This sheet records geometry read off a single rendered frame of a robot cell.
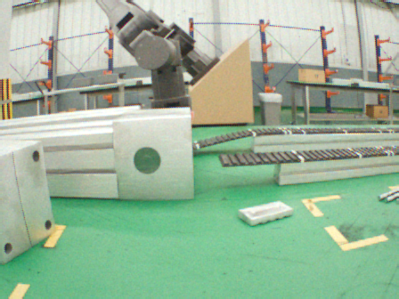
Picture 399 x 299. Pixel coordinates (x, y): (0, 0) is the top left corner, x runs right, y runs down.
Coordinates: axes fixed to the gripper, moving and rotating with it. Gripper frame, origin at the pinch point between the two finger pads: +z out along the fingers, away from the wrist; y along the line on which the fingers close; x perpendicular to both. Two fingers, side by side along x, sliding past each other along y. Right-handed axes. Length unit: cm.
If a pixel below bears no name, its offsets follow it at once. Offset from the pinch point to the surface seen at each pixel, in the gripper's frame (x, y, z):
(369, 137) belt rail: 39.3, 4.7, 2.8
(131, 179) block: -6.5, 23.2, -1.7
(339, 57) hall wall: 464, -721, -41
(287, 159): 12.6, 22.0, -0.7
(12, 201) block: -16.7, 38.1, -4.8
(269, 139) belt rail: 16.0, 2.9, 0.2
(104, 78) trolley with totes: -53, -285, -28
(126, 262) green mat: -6.9, 38.8, 1.4
